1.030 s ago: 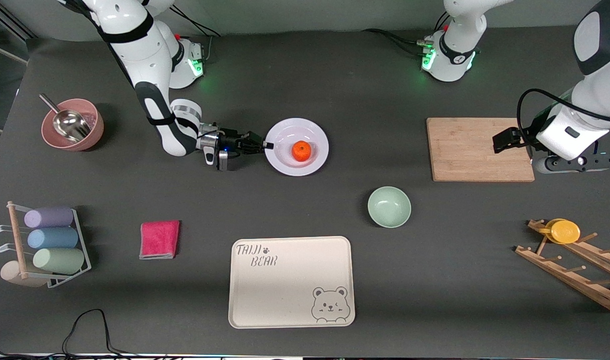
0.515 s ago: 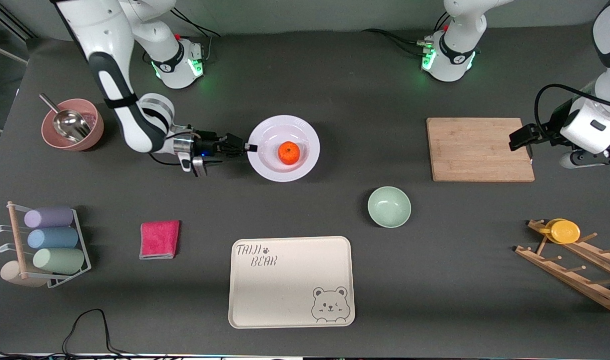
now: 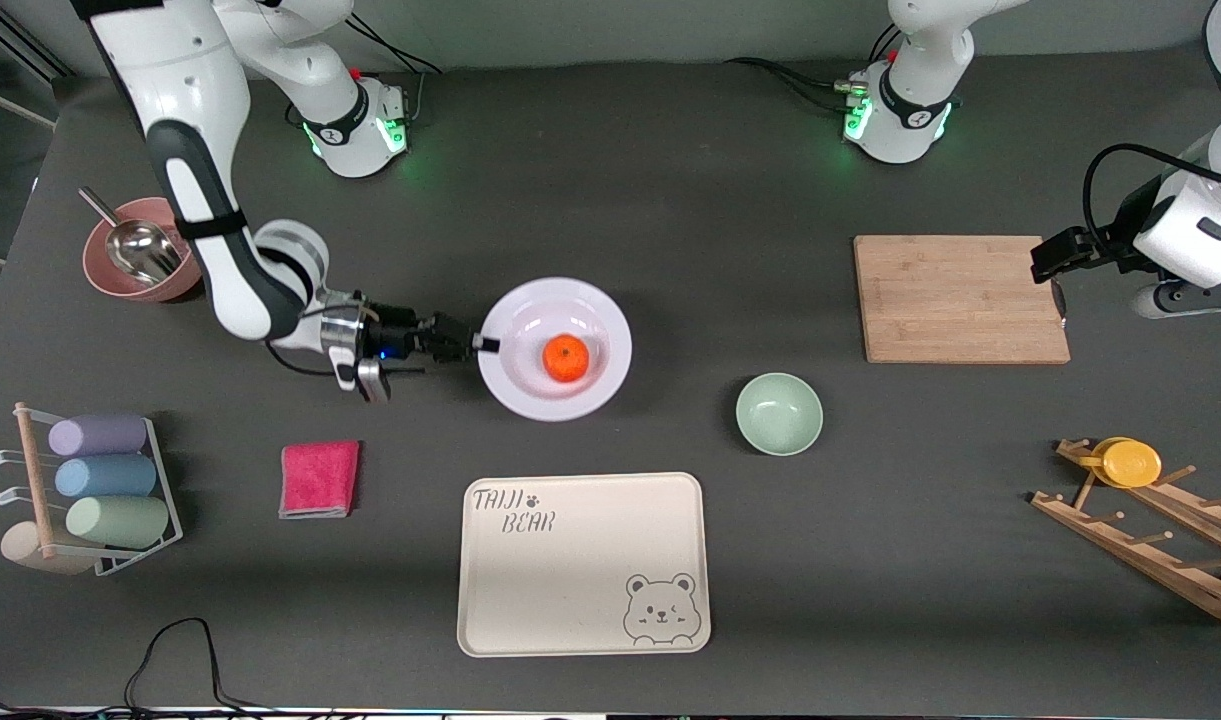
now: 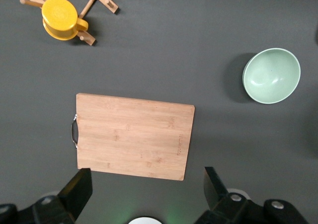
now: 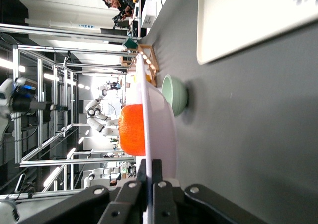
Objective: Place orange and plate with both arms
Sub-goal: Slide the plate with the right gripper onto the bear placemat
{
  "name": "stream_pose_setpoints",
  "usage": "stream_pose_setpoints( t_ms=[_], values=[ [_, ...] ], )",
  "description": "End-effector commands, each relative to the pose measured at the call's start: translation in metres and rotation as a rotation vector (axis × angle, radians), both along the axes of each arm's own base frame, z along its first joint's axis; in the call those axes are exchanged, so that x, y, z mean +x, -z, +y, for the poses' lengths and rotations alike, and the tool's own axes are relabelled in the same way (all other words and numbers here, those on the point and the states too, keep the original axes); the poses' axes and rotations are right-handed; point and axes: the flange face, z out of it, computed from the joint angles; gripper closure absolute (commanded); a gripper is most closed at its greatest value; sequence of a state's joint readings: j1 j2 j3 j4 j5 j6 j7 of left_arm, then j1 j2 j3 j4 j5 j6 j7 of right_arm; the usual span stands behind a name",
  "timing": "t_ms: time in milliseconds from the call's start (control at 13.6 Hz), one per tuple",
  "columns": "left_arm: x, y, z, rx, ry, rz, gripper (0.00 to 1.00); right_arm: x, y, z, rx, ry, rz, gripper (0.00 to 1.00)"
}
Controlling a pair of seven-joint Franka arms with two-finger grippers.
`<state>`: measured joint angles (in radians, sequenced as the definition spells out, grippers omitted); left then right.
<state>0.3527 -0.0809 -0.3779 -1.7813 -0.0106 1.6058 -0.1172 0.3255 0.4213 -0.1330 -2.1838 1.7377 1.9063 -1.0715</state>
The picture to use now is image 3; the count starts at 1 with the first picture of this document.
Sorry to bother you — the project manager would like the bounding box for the white wire cup rack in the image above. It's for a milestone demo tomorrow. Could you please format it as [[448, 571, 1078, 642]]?
[[0, 402, 184, 578]]

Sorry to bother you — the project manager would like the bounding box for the light green bowl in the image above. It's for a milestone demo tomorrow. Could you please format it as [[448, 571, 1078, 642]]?
[[735, 372, 825, 457]]

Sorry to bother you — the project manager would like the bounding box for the wooden cutting board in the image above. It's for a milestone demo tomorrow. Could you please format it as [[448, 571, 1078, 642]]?
[[854, 235, 1071, 365]]

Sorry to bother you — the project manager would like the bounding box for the orange fruit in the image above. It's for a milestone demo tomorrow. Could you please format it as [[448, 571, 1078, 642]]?
[[542, 334, 590, 384]]

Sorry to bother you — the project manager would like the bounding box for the yellow mug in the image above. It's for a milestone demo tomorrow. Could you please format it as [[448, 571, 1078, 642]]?
[[1078, 437, 1163, 489]]

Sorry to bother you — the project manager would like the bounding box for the beige bear print tray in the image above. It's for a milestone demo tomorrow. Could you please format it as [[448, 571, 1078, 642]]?
[[457, 472, 712, 658]]

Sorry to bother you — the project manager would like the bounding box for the beige cup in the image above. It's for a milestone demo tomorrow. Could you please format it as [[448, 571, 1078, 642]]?
[[0, 522, 101, 576]]

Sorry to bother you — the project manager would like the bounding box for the purple cup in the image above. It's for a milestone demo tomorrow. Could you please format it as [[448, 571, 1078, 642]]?
[[48, 413, 148, 458]]

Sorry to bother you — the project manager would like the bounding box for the blue cup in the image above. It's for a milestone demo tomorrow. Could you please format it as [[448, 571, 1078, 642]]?
[[54, 455, 158, 499]]

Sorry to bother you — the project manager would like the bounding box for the metal scoop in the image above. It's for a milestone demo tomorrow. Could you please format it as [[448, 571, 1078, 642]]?
[[78, 187, 183, 286]]

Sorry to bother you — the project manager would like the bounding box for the pink bowl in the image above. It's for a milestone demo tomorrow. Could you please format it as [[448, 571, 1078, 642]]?
[[82, 197, 209, 303]]

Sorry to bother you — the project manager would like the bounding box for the pink folded cloth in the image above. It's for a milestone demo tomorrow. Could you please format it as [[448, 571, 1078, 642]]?
[[278, 441, 361, 520]]

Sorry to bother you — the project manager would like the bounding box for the wooden peg drying rack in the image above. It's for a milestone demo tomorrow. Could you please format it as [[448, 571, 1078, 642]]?
[[1030, 437, 1221, 631]]

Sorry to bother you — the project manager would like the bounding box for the black left base cable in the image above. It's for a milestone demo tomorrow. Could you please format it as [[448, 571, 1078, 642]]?
[[723, 55, 856, 111]]

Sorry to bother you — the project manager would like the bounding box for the black right base cable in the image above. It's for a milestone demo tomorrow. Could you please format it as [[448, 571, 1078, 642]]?
[[345, 12, 443, 126]]

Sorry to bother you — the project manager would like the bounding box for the black looped table cable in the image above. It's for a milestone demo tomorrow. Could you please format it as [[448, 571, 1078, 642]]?
[[120, 617, 271, 716]]

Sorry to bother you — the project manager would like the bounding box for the black base cable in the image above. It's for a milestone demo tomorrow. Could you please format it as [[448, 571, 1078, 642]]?
[[345, 12, 443, 126], [723, 55, 856, 111]]

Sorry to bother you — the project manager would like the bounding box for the white round plate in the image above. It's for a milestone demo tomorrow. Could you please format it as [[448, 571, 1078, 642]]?
[[477, 277, 634, 422]]

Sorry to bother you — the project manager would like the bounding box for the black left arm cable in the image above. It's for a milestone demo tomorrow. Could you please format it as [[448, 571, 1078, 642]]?
[[1083, 143, 1221, 263]]

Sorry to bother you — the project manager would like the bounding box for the pale green cup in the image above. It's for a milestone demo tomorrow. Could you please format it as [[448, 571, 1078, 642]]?
[[65, 495, 170, 549]]

